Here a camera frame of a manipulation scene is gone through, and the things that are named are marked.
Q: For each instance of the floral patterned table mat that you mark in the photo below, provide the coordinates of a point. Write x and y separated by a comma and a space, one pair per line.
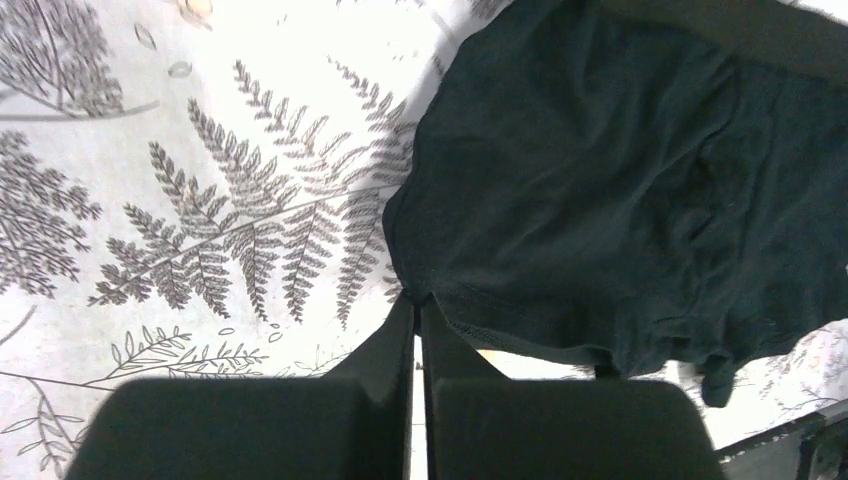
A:
196, 190

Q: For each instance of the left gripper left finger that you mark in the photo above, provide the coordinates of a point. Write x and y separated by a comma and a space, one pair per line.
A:
351, 423

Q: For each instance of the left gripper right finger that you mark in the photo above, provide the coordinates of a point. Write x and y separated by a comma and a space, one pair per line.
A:
482, 424

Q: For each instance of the black underwear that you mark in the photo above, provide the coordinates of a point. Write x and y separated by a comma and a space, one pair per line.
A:
632, 182

